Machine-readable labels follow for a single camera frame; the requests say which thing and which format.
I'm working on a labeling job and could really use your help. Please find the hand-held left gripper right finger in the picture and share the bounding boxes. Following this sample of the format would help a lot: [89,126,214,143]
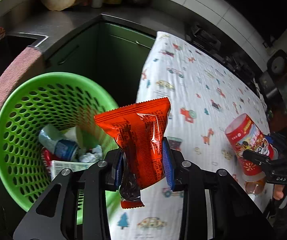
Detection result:
[162,137,275,240]

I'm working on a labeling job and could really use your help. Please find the grey kitchen counter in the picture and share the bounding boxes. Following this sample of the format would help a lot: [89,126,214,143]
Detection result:
[0,5,191,58]

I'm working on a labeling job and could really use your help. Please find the pink towel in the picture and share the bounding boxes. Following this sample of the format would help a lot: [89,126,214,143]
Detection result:
[0,46,45,205]

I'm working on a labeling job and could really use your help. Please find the black rice cooker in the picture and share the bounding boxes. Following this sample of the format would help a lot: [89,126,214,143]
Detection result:
[260,49,287,100]

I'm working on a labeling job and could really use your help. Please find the green plastic basket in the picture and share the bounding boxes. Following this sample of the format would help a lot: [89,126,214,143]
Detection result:
[0,72,124,225]

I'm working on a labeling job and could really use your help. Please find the green base cabinet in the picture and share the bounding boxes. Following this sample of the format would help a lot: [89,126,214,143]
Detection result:
[45,21,156,110]

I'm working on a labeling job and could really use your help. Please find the red snack packet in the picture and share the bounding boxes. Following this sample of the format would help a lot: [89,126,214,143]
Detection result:
[94,97,171,209]

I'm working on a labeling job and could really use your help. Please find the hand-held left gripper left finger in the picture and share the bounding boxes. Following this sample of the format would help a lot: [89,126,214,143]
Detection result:
[13,150,124,240]

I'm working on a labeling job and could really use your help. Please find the silver wrapper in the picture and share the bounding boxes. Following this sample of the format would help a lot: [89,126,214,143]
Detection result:
[78,144,103,163]

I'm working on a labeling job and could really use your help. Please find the orange drink bottle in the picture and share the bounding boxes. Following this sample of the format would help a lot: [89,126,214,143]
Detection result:
[243,175,269,200]

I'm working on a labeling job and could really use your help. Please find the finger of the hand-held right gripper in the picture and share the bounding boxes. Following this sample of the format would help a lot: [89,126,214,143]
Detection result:
[265,132,287,155]
[242,149,271,167]

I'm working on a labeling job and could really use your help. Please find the white carton box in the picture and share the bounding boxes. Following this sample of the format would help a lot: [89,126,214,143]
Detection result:
[50,160,95,180]

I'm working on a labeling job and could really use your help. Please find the steel sink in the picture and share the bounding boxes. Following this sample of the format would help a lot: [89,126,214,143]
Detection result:
[0,34,49,63]

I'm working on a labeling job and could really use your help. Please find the red printed snack canister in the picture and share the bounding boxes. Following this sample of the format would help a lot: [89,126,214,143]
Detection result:
[225,113,279,178]

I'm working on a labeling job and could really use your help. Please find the white printed tablecloth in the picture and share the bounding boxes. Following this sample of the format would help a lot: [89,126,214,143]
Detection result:
[107,31,271,240]

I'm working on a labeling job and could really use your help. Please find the red cola can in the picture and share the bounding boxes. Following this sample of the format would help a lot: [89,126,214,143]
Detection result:
[41,148,55,178]

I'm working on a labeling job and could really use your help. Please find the black gas stove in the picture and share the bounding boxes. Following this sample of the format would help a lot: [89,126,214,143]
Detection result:
[186,22,259,80]

